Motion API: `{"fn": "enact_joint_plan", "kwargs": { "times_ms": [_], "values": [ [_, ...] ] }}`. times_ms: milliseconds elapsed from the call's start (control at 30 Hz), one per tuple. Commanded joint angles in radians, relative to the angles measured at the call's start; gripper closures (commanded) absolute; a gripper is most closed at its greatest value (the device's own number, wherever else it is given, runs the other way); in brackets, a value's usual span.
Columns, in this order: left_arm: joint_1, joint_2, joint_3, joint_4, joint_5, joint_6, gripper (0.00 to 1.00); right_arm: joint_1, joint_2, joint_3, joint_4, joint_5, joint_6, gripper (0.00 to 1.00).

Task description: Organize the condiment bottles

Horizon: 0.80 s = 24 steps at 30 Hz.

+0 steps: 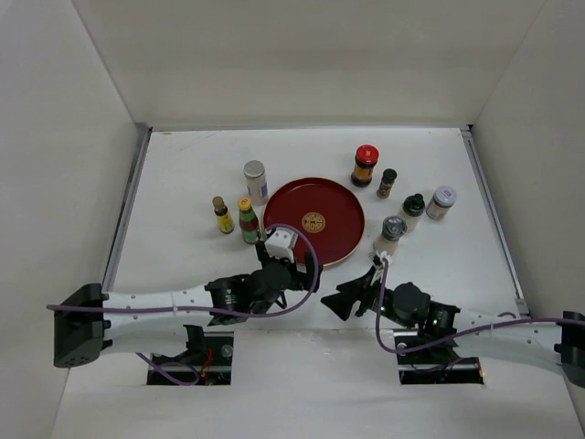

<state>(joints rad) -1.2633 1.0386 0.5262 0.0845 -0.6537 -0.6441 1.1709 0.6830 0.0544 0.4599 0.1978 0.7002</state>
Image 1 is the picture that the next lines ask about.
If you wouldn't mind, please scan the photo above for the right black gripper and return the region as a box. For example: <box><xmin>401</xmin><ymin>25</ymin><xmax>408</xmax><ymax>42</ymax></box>
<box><xmin>321</xmin><ymin>265</ymin><xmax>414</xmax><ymax>329</ymax></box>

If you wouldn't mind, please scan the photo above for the green red sauce bottle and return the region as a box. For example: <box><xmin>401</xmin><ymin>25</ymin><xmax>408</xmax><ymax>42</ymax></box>
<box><xmin>238</xmin><ymin>197</ymin><xmax>261</xmax><ymax>244</ymax></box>

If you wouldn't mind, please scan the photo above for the silver-lid white spice jar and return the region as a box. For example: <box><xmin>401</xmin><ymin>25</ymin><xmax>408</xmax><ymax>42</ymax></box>
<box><xmin>243</xmin><ymin>160</ymin><xmax>269</xmax><ymax>206</ymax></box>

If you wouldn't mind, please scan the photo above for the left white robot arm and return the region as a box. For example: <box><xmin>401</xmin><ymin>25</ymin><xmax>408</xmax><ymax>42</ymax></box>
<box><xmin>48</xmin><ymin>241</ymin><xmax>323</xmax><ymax>369</ymax></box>

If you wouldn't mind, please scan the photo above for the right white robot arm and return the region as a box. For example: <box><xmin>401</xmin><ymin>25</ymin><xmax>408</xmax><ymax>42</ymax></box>
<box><xmin>321</xmin><ymin>273</ymin><xmax>584</xmax><ymax>387</ymax></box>

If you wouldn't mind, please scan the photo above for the red round tray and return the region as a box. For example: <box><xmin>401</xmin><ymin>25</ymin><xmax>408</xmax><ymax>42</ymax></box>
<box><xmin>262</xmin><ymin>177</ymin><xmax>366</xmax><ymax>267</ymax></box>

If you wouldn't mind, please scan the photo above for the small yellow-label brown bottle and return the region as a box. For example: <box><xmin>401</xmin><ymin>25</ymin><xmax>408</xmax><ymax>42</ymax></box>
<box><xmin>212</xmin><ymin>196</ymin><xmax>235</xmax><ymax>234</ymax></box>

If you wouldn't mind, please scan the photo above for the grey-cap white shaker bottle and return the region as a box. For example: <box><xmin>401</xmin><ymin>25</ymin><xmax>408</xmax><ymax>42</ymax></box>
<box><xmin>373</xmin><ymin>216</ymin><xmax>407</xmax><ymax>256</ymax></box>

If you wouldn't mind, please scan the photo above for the black-cap white shaker bottle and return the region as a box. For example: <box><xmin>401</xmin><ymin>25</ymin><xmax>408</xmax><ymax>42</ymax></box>
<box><xmin>399</xmin><ymin>193</ymin><xmax>426</xmax><ymax>232</ymax></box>

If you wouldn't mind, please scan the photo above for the red-lid dark sauce jar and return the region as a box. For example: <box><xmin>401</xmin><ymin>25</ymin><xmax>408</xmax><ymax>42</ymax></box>
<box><xmin>350</xmin><ymin>145</ymin><xmax>379</xmax><ymax>187</ymax></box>

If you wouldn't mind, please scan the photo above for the small black-lid pepper bottle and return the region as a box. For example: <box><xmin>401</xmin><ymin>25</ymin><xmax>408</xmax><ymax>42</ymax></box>
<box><xmin>376</xmin><ymin>168</ymin><xmax>398</xmax><ymax>199</ymax></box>

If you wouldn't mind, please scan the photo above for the white-lid red-label jar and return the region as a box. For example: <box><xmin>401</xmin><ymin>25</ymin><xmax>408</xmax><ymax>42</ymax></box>
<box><xmin>426</xmin><ymin>186</ymin><xmax>457</xmax><ymax>220</ymax></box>

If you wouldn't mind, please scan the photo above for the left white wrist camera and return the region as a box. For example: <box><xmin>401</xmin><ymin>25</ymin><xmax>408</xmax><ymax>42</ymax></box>
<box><xmin>264</xmin><ymin>228</ymin><xmax>298</xmax><ymax>262</ymax></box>

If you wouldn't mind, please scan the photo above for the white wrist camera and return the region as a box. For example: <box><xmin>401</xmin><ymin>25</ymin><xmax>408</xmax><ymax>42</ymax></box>
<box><xmin>369</xmin><ymin>250</ymin><xmax>392</xmax><ymax>283</ymax></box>
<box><xmin>264</xmin><ymin>228</ymin><xmax>298</xmax><ymax>262</ymax></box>

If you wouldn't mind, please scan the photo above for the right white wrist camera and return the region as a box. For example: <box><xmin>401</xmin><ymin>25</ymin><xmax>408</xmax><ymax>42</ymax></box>
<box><xmin>369</xmin><ymin>250</ymin><xmax>392</xmax><ymax>283</ymax></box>

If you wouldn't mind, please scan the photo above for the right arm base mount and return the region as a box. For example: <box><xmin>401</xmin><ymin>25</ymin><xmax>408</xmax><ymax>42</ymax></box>
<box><xmin>397</xmin><ymin>342</ymin><xmax>484</xmax><ymax>385</ymax></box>

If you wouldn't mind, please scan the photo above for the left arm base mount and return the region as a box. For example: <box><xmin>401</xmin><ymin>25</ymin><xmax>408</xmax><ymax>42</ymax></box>
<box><xmin>146</xmin><ymin>332</ymin><xmax>235</xmax><ymax>387</ymax></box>

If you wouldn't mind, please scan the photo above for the left aluminium table rail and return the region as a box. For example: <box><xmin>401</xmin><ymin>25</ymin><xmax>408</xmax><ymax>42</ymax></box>
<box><xmin>101</xmin><ymin>123</ymin><xmax>153</xmax><ymax>291</ymax></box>

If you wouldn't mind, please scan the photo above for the aluminium table rail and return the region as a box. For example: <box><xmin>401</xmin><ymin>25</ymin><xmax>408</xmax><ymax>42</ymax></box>
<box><xmin>461</xmin><ymin>125</ymin><xmax>531</xmax><ymax>316</ymax></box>
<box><xmin>101</xmin><ymin>123</ymin><xmax>153</xmax><ymax>291</ymax></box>

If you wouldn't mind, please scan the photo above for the right aluminium table rail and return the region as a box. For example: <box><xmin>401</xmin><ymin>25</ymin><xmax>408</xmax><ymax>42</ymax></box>
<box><xmin>461</xmin><ymin>125</ymin><xmax>531</xmax><ymax>316</ymax></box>

